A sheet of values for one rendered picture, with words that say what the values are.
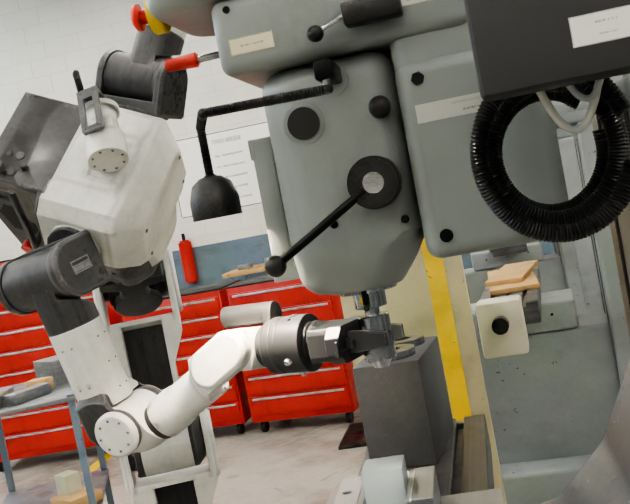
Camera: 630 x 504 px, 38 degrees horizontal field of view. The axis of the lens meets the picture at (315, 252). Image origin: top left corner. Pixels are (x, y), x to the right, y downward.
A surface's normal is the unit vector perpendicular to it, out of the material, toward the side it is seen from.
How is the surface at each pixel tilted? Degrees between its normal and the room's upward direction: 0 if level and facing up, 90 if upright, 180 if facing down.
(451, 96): 90
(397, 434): 90
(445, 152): 90
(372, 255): 118
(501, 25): 90
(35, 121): 58
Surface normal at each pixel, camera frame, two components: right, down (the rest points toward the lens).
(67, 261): 0.83, -0.26
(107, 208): 0.04, -0.50
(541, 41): -0.17, 0.08
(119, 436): -0.30, 0.25
